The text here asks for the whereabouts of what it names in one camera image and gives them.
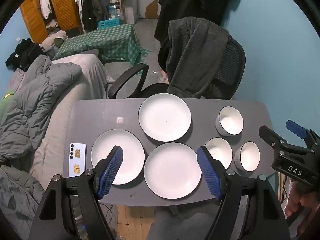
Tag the dark hanging clothes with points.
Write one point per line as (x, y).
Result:
(95, 7)

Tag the white smartphone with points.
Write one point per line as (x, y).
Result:
(77, 160)

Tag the person's right hand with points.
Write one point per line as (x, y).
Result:
(296, 197)

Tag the small clear plastic piece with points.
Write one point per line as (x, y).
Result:
(120, 120)

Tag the colourful plastic bags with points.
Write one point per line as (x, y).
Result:
(163, 76)

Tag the black clothes pile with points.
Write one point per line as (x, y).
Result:
(23, 52)

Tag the beige hooded garment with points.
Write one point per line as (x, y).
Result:
(53, 40)

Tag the white hanging shirt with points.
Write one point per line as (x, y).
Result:
(45, 2)

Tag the large white ribbed bowl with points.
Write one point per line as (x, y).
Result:
(230, 121)

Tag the grey cloth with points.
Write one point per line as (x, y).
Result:
(180, 225)

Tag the blue plastic crate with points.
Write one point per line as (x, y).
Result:
(108, 23)

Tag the white plate black rim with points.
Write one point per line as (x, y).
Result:
(165, 116)
(172, 171)
(110, 140)

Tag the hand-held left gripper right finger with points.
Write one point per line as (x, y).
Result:
(208, 172)

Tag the grey-green crumpled blanket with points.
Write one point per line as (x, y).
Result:
(17, 195)

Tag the green checked tablecloth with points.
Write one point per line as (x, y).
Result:
(110, 42)

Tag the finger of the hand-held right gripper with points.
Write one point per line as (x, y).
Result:
(296, 127)
(268, 135)

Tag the black office chair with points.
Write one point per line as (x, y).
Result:
(232, 62)

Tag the beige cardboard sheets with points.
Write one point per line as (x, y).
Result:
(282, 187)

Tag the light grey bed sheet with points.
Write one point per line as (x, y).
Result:
(82, 67)

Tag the lilac cloth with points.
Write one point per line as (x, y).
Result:
(17, 80)

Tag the grey duvet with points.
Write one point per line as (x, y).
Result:
(37, 97)

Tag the translucent plastic bag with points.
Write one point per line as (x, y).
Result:
(286, 205)

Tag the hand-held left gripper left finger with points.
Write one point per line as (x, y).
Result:
(110, 172)

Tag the black hanging jacket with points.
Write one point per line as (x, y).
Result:
(190, 2)

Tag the wooden louvered wardrobe door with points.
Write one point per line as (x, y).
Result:
(65, 5)
(32, 20)

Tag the grey fleece robe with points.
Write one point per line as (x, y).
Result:
(195, 55)

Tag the small white ribbed bowl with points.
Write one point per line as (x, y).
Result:
(248, 156)
(221, 151)

